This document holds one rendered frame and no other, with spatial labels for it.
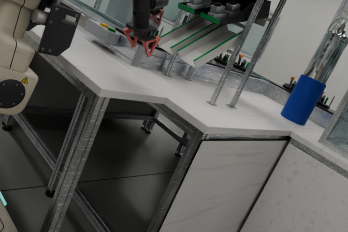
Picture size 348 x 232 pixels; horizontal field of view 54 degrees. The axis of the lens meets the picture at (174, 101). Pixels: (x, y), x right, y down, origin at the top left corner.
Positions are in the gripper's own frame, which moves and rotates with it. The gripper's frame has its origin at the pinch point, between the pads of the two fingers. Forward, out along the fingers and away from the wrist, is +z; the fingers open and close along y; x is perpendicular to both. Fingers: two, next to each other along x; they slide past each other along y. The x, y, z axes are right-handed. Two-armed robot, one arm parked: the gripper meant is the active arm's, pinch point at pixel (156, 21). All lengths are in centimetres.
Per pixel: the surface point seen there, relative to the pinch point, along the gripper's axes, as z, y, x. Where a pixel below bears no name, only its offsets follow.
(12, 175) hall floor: 55, 20, 100
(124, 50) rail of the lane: 0.1, -8.5, 26.4
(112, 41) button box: -3.5, -2.1, 28.1
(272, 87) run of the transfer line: 87, -20, -77
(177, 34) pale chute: -1.6, -21.7, 3.2
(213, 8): -18.7, -41.2, -3.3
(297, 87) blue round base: 50, -55, -52
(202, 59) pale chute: -3.8, -48.1, 11.6
